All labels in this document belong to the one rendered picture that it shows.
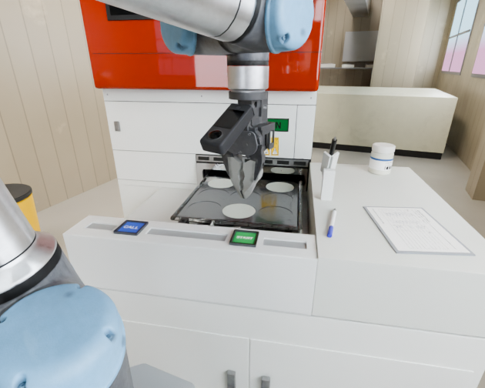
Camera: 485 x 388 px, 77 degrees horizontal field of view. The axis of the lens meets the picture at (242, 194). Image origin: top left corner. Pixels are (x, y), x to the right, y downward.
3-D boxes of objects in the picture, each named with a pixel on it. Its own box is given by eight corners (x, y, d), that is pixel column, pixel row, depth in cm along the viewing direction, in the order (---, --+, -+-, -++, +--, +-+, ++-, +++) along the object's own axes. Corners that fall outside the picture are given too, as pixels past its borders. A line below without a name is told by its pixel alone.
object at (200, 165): (198, 183, 127) (196, 161, 123) (306, 190, 120) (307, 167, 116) (196, 185, 125) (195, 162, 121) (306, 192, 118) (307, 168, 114)
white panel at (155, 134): (121, 182, 135) (105, 87, 120) (307, 195, 122) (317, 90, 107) (117, 185, 133) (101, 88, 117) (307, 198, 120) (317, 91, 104)
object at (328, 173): (317, 192, 88) (322, 146, 82) (331, 192, 87) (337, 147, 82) (319, 200, 82) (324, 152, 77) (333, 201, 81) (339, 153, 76)
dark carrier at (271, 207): (209, 177, 120) (209, 175, 119) (298, 182, 114) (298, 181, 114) (176, 217, 88) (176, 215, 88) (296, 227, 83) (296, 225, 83)
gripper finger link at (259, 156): (265, 179, 60) (265, 135, 57) (261, 182, 59) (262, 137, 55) (244, 175, 62) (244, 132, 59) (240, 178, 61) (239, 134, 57)
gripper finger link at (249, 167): (267, 193, 66) (269, 152, 62) (254, 203, 61) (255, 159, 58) (254, 190, 67) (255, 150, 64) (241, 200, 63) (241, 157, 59)
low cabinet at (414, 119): (442, 159, 452) (459, 98, 418) (287, 145, 534) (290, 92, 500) (424, 134, 622) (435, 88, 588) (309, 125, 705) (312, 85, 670)
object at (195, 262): (98, 261, 81) (88, 214, 75) (309, 285, 72) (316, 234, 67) (75, 284, 72) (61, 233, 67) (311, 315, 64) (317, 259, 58)
